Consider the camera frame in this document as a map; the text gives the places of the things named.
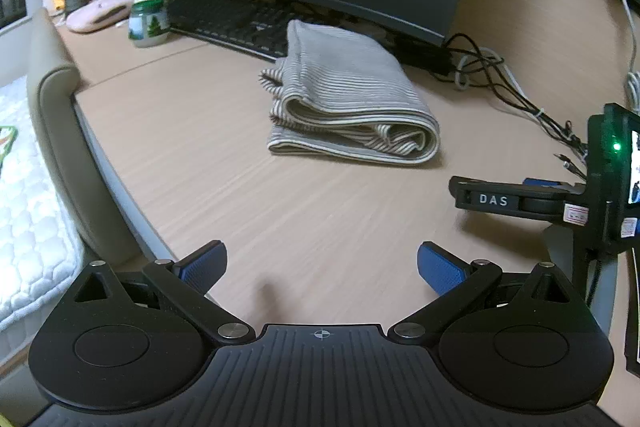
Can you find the white quilted mattress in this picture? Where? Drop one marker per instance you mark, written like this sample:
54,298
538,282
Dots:
30,227

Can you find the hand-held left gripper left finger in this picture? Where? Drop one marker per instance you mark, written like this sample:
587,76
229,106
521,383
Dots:
202,268

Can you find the striped grey white shirt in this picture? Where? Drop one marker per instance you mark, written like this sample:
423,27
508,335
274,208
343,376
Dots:
345,82

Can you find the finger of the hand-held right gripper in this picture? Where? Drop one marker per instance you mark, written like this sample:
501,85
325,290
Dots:
544,182

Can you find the pink oval case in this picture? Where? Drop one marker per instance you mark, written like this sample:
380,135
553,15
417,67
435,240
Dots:
100,12

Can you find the green white plastic bottle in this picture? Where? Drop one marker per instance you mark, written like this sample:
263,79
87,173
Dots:
147,14

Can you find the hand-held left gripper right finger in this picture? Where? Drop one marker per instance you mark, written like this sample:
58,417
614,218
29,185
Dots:
441,269

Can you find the green plastic item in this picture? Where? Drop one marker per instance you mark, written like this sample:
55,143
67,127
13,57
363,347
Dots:
7,147

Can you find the black keyboard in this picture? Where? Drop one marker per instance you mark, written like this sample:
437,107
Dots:
225,19

